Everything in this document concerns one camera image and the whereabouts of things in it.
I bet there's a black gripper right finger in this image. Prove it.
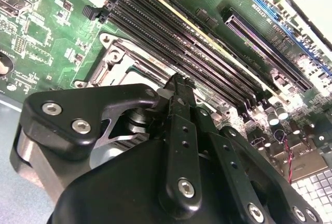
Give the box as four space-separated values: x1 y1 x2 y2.
181 76 324 224

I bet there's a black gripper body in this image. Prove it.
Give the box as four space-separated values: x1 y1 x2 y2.
45 138 241 224

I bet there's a silver CPU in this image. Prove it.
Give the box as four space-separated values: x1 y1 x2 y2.
124 63 173 87

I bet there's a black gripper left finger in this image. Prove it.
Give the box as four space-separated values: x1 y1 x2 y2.
9 73 203 218

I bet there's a metal socket cover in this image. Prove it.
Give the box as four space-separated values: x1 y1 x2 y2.
90 41 182 90

